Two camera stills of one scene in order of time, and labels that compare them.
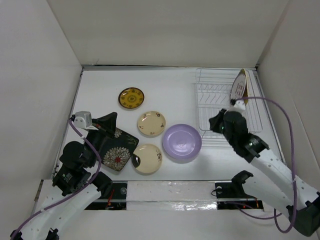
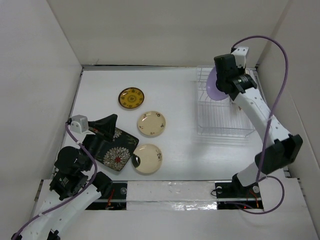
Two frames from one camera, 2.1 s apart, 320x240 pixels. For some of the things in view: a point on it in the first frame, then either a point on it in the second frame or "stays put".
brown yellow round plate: x=131 y=97 stays put
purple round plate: x=182 y=141 -> x=212 y=88
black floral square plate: x=116 y=152 stays put
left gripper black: x=106 y=124 stays put
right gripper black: x=215 y=120 -> x=241 y=70
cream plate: x=151 y=123 stays put
